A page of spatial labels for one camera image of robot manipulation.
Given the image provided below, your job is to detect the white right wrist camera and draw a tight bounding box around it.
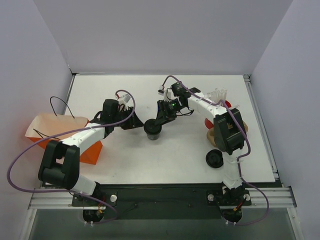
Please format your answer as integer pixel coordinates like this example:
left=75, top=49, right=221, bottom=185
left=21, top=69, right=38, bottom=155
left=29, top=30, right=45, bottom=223
left=158, top=85, right=173, bottom=102

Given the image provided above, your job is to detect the black cup lid on table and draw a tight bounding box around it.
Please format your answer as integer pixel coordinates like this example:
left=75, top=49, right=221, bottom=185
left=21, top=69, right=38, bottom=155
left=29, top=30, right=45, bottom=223
left=205, top=149, right=224, bottom=169

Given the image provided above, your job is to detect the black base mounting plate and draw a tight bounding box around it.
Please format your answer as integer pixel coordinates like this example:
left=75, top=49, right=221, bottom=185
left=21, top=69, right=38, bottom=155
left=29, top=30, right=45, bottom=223
left=71, top=183, right=252, bottom=223

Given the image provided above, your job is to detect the brown cardboard cup carrier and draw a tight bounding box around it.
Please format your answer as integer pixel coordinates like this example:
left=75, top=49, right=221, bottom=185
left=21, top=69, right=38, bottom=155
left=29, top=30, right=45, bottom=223
left=206, top=118, right=250, bottom=148

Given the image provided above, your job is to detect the orange paper bag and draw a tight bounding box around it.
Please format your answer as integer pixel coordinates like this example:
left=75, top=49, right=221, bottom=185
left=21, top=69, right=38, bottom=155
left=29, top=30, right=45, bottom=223
left=25, top=113, right=103, bottom=165

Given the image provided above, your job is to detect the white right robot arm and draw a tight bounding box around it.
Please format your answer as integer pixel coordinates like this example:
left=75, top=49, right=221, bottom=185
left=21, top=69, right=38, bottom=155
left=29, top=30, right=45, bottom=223
left=144, top=81, right=250, bottom=204

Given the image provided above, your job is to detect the black cup lid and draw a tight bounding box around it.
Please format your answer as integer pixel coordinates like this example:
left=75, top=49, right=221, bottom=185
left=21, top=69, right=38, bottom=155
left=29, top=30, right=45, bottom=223
left=143, top=118, right=162, bottom=135
left=205, top=149, right=224, bottom=169

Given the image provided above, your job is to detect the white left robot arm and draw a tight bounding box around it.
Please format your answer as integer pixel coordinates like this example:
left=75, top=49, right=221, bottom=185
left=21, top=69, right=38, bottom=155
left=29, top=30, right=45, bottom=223
left=38, top=99, right=144, bottom=206

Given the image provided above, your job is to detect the red straw holder cup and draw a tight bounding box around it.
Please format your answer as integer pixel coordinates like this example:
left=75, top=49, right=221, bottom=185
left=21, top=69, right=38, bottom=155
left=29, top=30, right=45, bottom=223
left=204, top=100, right=232, bottom=130

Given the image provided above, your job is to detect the aluminium frame rail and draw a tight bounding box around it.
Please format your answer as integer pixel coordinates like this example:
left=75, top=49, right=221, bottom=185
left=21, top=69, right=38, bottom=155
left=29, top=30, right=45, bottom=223
left=28, top=186, right=297, bottom=210

